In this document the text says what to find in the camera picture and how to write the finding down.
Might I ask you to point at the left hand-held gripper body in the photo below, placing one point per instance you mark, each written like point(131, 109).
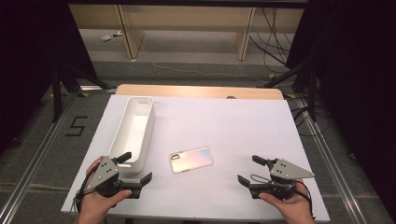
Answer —
point(104, 174)

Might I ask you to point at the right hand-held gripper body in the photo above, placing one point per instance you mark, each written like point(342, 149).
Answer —
point(286, 171)

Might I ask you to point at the white plastic bin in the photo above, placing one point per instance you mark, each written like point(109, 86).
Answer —
point(134, 130)

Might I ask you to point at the iridescent phone case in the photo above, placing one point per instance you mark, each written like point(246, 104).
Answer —
point(193, 160)

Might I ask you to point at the person's left hand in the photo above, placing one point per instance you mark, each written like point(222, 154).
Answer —
point(93, 205)

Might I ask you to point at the person's right hand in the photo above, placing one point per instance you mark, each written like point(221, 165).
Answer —
point(295, 208)

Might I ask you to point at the white table sheet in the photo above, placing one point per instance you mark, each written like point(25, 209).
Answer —
point(233, 130)

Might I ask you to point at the black metal stand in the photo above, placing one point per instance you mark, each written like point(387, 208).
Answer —
point(56, 93)
point(311, 90)

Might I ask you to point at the black curtain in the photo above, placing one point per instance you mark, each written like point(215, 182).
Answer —
point(28, 62)
point(358, 77)

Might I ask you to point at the small white floor object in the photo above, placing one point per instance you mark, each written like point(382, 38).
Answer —
point(106, 38)

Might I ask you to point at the light wooden shelf unit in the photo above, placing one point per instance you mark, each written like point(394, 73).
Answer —
point(186, 18)

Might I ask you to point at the aluminium floor rail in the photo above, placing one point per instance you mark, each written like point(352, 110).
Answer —
point(330, 155)
point(37, 161)

